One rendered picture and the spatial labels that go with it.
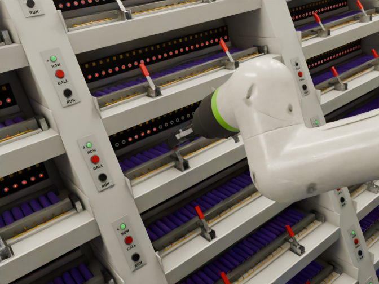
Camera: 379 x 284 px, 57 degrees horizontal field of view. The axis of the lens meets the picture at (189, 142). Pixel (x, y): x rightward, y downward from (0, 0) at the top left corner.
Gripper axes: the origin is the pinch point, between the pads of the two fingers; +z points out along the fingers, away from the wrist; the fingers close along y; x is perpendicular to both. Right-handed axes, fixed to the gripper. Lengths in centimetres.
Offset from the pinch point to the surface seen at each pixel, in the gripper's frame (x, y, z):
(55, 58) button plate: 25.9, -20.2, -4.8
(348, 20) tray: 16, 93, 4
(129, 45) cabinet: 32.2, 7.1, 14.9
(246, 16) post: 28, 45, 4
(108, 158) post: 2.5, -17.8, -0.7
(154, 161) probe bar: -2.4, -4.9, 6.5
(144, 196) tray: -8.8, -13.3, 1.3
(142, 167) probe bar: -2.5, -8.6, 6.6
